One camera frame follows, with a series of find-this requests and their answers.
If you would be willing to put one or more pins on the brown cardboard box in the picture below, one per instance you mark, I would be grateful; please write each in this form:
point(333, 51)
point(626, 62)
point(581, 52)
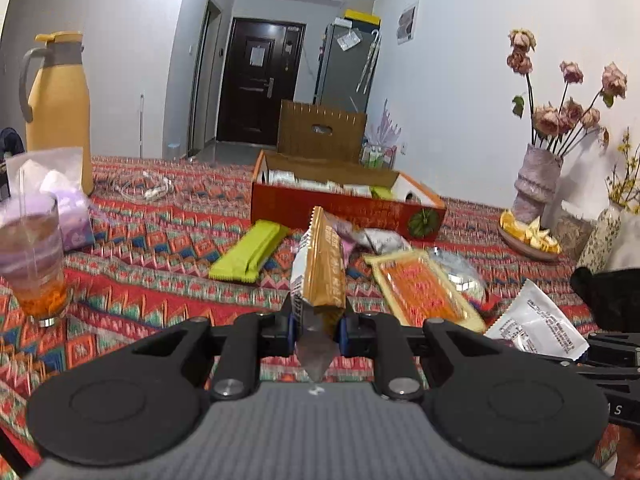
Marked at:
point(295, 135)

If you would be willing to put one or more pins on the purple tissue pack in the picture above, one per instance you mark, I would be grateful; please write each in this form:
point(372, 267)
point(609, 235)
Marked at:
point(75, 220)

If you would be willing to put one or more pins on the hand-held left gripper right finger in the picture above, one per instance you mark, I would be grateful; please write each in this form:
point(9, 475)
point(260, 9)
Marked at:
point(343, 335)

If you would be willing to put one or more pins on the long green snack packet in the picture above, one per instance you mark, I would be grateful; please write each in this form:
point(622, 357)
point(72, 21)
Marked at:
point(245, 255)

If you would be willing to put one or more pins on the pink ribbed vase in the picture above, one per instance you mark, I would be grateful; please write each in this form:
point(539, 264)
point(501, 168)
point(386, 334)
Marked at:
point(535, 185)

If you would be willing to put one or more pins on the clear lidded jar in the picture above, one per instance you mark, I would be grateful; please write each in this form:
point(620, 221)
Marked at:
point(572, 235)

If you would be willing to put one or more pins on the dried pink roses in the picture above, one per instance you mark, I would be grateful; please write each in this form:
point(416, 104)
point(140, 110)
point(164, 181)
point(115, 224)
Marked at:
point(550, 117)

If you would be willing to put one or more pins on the yellow and black box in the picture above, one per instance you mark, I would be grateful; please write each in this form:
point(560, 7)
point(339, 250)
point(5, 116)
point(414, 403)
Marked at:
point(362, 15)

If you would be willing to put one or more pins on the white floral vase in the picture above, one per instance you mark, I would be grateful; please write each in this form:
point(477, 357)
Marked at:
point(600, 240)

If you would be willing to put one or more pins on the plate of yellow chips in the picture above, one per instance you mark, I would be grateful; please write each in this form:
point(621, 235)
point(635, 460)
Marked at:
point(532, 235)

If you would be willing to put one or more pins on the orange cardboard box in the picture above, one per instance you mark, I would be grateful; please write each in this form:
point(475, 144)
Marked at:
point(300, 207)

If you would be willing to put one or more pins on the yellow flower branches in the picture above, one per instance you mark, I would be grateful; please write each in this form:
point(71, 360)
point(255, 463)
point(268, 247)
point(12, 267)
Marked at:
point(625, 170)

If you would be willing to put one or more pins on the pale round snack packet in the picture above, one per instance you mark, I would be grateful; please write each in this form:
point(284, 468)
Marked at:
point(281, 178)

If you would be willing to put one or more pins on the wall poster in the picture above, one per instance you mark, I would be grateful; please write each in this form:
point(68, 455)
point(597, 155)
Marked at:
point(407, 24)

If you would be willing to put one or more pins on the golden brown snack packet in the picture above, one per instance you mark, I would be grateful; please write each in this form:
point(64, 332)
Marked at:
point(322, 270)

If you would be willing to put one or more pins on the red snack packet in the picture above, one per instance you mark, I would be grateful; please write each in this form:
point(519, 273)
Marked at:
point(489, 302)

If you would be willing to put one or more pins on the orange snack packet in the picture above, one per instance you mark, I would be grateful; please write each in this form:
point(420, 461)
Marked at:
point(425, 287)

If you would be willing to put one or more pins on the black fuzzy cloth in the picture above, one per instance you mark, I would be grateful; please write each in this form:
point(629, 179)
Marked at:
point(605, 295)

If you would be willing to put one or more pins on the dark blue bag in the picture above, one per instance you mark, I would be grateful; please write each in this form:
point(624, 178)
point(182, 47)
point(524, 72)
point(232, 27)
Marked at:
point(10, 142)

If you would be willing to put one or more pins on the white folded umbrella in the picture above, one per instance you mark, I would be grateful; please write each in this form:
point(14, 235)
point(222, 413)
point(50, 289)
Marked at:
point(369, 65)

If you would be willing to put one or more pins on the grey interior door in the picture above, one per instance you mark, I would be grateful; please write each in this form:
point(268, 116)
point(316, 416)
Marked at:
point(202, 85)

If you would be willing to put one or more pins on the clear plastic document bag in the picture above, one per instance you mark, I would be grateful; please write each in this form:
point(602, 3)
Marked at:
point(348, 40)

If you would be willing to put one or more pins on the dark brown entrance door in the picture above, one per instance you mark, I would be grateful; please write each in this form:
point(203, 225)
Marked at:
point(235, 105)

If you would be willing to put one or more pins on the silver snack packet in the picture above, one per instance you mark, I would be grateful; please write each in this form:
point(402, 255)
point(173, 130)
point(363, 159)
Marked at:
point(387, 242)

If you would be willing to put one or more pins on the purple white snack packet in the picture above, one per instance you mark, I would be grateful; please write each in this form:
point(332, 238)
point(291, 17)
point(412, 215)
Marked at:
point(350, 235)

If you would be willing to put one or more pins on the glass cup of tea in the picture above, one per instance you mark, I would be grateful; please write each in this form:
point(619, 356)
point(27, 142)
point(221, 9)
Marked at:
point(35, 270)

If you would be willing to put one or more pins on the yellow-green snack packet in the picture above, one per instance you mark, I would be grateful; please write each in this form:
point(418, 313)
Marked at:
point(382, 193)

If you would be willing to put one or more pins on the clear snack packet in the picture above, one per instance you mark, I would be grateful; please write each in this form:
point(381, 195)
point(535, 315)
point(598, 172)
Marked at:
point(457, 272)

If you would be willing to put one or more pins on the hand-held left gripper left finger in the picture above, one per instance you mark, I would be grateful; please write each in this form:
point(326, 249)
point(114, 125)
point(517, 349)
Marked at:
point(288, 332)

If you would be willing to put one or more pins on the yellow thermos jug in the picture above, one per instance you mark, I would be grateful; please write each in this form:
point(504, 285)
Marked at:
point(60, 115)

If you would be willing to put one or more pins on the shallow plate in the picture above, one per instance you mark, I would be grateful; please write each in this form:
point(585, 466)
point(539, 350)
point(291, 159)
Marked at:
point(520, 249)

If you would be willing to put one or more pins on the grey refrigerator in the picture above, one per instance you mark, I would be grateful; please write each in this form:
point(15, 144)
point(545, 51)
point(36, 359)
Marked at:
point(335, 80)

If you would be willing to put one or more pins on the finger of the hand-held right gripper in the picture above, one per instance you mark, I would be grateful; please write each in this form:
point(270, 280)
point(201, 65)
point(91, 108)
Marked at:
point(605, 371)
point(615, 344)

